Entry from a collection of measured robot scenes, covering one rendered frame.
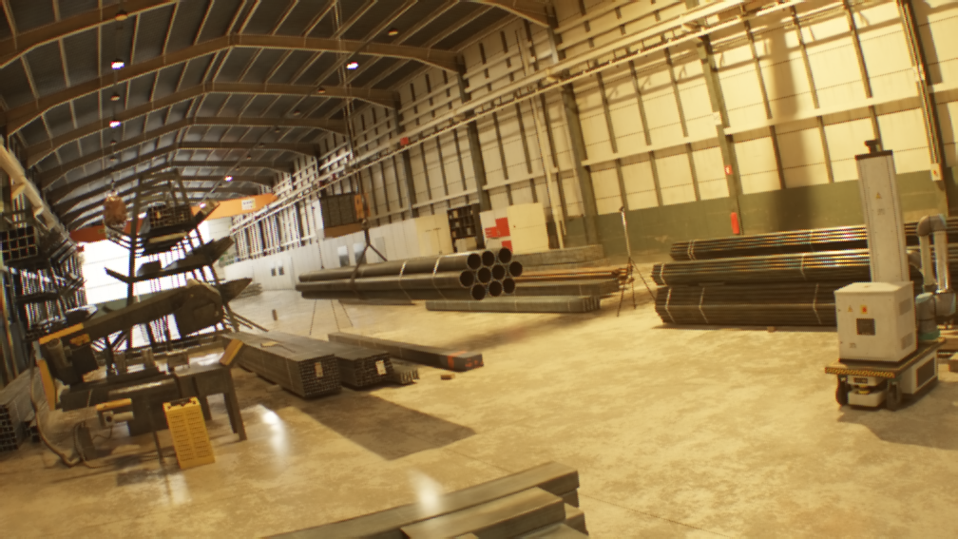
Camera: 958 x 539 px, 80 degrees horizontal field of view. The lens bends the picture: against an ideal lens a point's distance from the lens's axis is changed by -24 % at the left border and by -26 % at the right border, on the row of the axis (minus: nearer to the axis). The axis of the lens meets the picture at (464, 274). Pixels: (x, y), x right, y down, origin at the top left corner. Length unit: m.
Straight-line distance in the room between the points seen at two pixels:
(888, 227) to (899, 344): 0.89
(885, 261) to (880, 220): 0.31
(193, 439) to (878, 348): 5.70
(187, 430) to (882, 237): 6.01
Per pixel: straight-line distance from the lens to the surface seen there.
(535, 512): 3.01
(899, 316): 4.98
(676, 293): 9.61
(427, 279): 7.27
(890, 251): 5.34
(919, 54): 14.78
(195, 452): 6.67
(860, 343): 5.13
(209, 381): 7.25
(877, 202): 5.35
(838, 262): 7.95
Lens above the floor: 1.64
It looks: 3 degrees down
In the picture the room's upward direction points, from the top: 10 degrees counter-clockwise
